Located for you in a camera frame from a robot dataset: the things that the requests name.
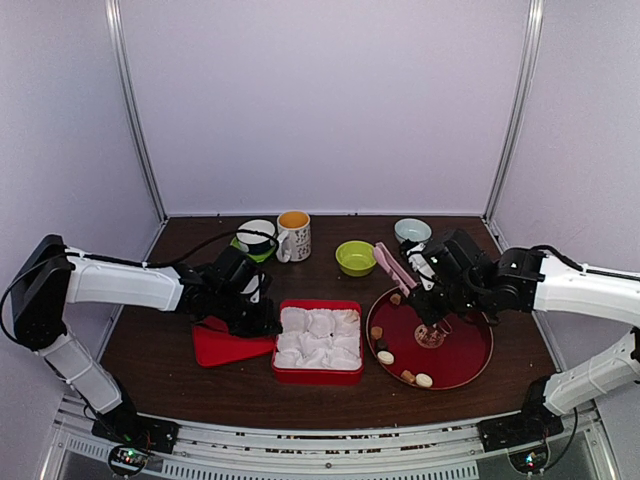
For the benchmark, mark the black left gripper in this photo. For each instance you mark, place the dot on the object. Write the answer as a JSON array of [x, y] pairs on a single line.
[[263, 325]]

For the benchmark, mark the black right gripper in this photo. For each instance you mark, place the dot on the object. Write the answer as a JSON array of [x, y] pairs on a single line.
[[427, 313]]

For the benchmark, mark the red tin lid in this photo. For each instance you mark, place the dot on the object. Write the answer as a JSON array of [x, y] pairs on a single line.
[[215, 346]]

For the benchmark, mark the red tin box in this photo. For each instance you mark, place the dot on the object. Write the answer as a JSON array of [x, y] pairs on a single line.
[[320, 377]]

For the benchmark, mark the pink tongs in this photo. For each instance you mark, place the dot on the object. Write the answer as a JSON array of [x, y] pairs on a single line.
[[403, 280]]

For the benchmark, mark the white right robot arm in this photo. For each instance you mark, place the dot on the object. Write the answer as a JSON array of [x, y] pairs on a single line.
[[541, 279]]

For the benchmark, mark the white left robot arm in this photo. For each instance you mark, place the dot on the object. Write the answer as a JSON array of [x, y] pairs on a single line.
[[56, 275]]

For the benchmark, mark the white spiral chocolate front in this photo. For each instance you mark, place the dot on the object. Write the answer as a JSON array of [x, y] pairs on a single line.
[[424, 380]]

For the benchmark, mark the white spiral chocolate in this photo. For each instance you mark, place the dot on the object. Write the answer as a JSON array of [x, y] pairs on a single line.
[[424, 380], [385, 357]]

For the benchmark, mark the tan caramel chocolate front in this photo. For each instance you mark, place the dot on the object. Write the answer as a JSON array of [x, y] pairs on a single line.
[[408, 376]]

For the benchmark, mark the white spiral chocolate left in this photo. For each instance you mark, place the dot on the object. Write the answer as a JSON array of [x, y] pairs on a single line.
[[385, 357]]

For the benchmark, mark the round red tray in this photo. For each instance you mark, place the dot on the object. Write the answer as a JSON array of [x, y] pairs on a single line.
[[453, 353]]

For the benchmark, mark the pale blue ceramic bowl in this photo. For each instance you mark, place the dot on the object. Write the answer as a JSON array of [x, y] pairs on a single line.
[[412, 231]]

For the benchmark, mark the white dark-banded cup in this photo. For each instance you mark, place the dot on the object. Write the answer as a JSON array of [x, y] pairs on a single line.
[[256, 236]]

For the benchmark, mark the green saucer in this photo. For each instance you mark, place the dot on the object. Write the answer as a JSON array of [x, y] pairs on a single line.
[[257, 257]]

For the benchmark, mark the patterned mug yellow inside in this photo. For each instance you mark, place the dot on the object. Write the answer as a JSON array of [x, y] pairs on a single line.
[[294, 236]]

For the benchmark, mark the lime green bowl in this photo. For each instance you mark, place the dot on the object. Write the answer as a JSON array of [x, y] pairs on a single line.
[[356, 258]]

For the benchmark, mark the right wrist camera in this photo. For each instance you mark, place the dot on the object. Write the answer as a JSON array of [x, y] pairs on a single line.
[[413, 252]]

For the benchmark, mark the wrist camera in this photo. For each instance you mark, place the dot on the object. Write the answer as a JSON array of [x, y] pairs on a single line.
[[257, 286], [413, 252]]

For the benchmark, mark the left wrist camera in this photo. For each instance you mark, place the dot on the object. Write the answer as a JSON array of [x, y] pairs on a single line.
[[257, 286]]

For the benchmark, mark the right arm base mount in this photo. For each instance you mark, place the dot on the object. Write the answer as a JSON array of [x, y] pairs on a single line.
[[524, 437]]

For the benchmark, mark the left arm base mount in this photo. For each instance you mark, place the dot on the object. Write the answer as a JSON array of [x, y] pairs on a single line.
[[133, 451]]

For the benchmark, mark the aluminium front rail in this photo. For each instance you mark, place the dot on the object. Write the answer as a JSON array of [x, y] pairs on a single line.
[[451, 450]]

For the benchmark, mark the right aluminium frame post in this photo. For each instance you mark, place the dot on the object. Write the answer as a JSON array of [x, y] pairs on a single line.
[[528, 62]]

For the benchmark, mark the aluminium frame post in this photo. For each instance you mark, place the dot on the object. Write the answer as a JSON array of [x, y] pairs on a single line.
[[118, 41], [528, 62]]

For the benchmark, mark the left aluminium frame post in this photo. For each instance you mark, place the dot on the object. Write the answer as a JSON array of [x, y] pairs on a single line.
[[118, 41]]

